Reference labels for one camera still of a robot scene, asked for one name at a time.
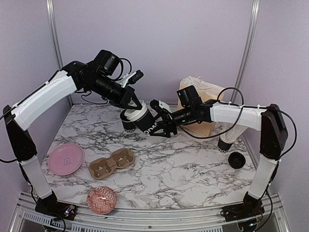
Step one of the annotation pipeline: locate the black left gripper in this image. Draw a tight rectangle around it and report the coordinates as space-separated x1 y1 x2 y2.
85 72 142 108

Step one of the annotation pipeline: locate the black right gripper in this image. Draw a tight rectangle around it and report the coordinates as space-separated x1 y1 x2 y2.
150 106 194 138

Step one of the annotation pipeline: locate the stack of black paper cups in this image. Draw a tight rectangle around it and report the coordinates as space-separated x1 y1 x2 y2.
125 100 157 135

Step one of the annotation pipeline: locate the single black paper cup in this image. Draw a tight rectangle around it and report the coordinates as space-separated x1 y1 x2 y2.
120 110 136 133

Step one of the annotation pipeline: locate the brown paper takeout bag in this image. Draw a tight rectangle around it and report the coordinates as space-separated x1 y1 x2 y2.
179 76 224 137

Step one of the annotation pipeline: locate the stack of black cup lids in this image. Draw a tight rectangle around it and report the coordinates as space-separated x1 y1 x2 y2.
228 152 246 169

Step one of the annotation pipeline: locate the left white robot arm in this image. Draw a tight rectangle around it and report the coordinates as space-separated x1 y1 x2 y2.
2 50 143 215

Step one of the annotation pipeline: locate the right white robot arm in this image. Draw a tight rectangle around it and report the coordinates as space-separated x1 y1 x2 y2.
150 100 288 217

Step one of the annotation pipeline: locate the black cup holding straws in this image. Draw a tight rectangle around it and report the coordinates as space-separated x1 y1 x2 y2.
217 138 233 153

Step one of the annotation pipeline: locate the white wrapped straws bundle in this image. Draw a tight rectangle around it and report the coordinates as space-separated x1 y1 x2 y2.
220 125 247 144

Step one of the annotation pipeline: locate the brown cardboard cup carrier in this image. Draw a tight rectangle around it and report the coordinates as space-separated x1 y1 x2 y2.
88 148 136 180

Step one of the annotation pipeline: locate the pink plastic plate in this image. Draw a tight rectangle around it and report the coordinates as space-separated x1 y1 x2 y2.
48 144 84 176

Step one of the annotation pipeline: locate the red patterned bowl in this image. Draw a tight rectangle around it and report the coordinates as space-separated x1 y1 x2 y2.
86 186 117 215

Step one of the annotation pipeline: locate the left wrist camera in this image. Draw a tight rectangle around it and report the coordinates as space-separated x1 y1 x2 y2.
120 70 144 88

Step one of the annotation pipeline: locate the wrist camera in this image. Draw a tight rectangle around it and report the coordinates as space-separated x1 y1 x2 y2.
120 70 144 88
150 100 172 113

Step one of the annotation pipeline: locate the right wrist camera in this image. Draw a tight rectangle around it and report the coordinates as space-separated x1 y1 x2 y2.
150 100 172 113

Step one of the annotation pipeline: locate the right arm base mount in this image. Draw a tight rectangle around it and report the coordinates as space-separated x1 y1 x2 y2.
220 203 265 222

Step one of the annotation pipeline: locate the left aluminium corner post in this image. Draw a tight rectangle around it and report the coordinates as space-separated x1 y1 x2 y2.
45 0 72 107

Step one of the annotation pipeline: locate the aluminium corner post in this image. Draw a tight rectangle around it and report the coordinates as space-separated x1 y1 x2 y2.
45 0 72 107
235 0 261 89

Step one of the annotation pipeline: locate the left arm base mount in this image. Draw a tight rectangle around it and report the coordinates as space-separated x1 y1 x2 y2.
35 191 77 220

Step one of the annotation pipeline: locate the right aluminium corner post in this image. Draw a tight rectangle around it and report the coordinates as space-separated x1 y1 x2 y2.
235 0 261 89

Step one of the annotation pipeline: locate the aluminium front frame rail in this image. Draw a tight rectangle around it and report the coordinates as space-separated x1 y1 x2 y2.
8 192 291 232

